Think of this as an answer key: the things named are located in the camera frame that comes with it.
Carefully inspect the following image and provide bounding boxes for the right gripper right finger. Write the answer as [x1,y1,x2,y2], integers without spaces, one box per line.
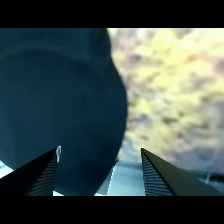
[140,147,224,197]

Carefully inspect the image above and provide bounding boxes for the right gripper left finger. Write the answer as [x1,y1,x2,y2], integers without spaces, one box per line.
[0,145,62,197]

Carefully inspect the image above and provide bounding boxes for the black garment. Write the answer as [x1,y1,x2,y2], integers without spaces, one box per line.
[0,27,129,197]

